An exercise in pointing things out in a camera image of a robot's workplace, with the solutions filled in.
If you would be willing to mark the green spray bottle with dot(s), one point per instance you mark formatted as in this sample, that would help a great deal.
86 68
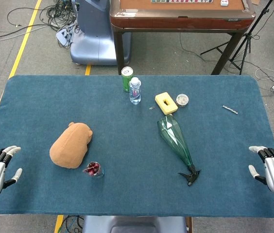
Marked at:
173 138

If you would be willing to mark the clear water bottle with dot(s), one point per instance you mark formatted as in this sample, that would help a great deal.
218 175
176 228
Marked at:
135 93

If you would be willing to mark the brown capybara plush toy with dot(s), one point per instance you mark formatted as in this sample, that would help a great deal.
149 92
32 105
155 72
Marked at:
70 145

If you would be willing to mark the red cherry bunch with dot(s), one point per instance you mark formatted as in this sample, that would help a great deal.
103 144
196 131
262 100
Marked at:
92 168

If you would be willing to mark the small round clear container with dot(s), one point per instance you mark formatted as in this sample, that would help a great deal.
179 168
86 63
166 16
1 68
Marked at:
182 100

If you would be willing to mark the yellow sponge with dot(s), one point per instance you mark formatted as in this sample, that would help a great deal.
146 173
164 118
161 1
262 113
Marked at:
162 103

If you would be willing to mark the blue table cloth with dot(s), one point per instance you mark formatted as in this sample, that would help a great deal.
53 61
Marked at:
127 136

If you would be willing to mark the black tripod stand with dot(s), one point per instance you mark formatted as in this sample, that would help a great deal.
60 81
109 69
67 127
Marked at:
246 36

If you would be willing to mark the metal paper clip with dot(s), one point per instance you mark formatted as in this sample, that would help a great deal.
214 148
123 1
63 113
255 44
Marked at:
151 107

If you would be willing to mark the grey robot torso base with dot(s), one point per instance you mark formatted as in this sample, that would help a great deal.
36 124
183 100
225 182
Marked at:
132 224

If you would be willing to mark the grey power strip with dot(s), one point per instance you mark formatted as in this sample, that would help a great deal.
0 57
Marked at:
63 35

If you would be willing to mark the green drink can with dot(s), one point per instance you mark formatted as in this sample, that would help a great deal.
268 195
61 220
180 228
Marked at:
126 80

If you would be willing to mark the single white mahjong tile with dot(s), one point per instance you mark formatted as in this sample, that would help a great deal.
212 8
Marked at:
224 3

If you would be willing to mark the brown mahjong table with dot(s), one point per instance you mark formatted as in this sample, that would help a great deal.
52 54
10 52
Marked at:
180 21

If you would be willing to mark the face-up mahjong tile row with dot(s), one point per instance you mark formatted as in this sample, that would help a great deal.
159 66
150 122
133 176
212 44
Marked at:
180 1

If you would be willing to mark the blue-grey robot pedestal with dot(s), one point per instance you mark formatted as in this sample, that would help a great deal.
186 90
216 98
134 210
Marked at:
93 43

